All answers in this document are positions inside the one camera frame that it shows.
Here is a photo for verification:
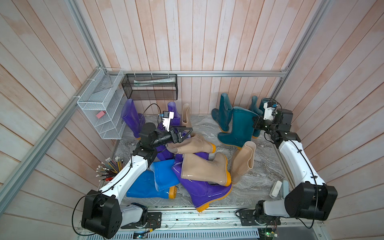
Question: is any purple boot under pile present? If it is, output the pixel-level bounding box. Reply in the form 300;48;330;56
153;131;175;161

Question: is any white wire mesh shelf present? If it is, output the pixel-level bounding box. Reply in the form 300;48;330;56
77;68;127;140

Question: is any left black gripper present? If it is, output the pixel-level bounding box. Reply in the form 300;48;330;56
151;124;193;148

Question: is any large beige boot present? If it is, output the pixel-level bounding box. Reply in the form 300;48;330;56
181;153;232;187

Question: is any black wire mesh basket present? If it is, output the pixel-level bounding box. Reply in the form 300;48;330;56
122;73;179;101

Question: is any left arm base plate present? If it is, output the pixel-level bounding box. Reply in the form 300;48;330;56
121;203;162;230

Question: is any pink eraser block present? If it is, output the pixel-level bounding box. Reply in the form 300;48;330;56
96;111;106;119

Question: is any purple boot standing left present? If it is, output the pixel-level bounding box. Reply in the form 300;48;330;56
121;99;146;139

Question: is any pink pencil cup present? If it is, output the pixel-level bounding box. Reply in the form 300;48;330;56
96;157;126;182

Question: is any teal boot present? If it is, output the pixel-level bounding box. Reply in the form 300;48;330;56
218;107;258;149
211;93;233;133
249;96;264;139
259;98;270;113

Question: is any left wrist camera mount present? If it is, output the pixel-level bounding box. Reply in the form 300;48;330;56
162;111;174;132

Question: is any blue boot upper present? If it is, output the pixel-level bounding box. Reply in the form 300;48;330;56
150;160;180;192

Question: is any purple boot back centre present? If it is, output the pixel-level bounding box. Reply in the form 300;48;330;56
168;102;181;127

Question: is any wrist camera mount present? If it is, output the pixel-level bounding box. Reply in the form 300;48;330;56
264;101;278;121
162;111;174;132

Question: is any large purple boot front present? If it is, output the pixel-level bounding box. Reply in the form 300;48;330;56
172;154;232;213

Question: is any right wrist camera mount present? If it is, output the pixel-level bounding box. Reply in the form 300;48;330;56
264;101;278;121

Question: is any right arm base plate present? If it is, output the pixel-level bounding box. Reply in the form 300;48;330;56
235;209;281;227

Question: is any aluminium frame rail back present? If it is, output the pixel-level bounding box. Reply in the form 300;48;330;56
122;70;288;78

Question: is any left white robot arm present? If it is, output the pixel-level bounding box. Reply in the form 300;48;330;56
81;123;193;239

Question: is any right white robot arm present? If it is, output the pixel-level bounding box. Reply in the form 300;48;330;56
253;104;338;225

